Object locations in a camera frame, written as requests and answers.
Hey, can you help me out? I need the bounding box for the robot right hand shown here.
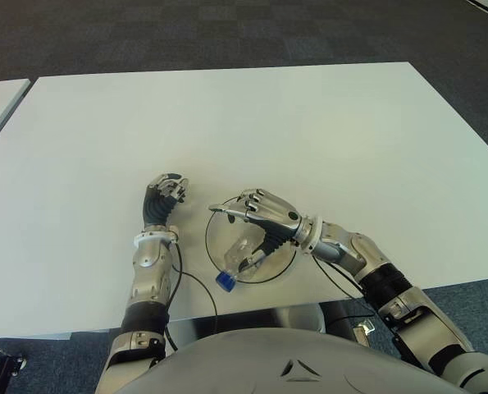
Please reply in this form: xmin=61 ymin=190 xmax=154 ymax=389
xmin=208 ymin=187 xmax=304 ymax=275

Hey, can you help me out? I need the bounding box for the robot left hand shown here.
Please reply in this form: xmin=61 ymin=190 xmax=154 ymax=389
xmin=143 ymin=172 xmax=190 ymax=227

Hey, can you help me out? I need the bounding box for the clear water bottle blue cap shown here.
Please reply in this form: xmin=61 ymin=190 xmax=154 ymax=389
xmin=214 ymin=235 xmax=270 ymax=294

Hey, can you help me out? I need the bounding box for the white plate black rim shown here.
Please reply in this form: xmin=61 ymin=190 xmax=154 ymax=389
xmin=204 ymin=195 xmax=299 ymax=285

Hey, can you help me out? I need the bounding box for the grey robot torso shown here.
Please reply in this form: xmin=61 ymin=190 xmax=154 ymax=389
xmin=95 ymin=326 xmax=468 ymax=394

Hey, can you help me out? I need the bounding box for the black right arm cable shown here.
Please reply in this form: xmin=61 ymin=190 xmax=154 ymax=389
xmin=312 ymin=254 xmax=376 ymax=322

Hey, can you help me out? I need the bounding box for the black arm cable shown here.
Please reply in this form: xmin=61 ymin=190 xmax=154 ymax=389
xmin=162 ymin=241 xmax=219 ymax=350
xmin=312 ymin=254 xmax=376 ymax=322

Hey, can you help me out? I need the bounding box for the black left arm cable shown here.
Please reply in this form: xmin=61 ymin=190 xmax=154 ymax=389
xmin=162 ymin=241 xmax=219 ymax=350

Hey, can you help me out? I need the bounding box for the white round pedestal base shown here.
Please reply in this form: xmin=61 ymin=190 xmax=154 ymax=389
xmin=274 ymin=302 xmax=325 ymax=334

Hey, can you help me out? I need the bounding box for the silver metal bracket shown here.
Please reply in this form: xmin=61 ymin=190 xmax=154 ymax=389
xmin=356 ymin=322 xmax=376 ymax=346

